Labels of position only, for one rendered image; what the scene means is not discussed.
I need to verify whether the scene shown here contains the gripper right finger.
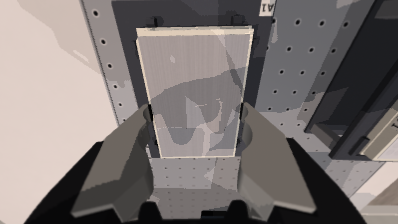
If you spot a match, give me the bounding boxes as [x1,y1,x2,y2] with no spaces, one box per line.
[237,101,367,224]

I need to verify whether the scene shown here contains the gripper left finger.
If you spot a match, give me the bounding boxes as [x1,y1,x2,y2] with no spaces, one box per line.
[23,103,154,224]

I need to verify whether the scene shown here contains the dark grey rectangular frame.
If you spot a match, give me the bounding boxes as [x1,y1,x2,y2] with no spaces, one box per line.
[111,0,277,109]

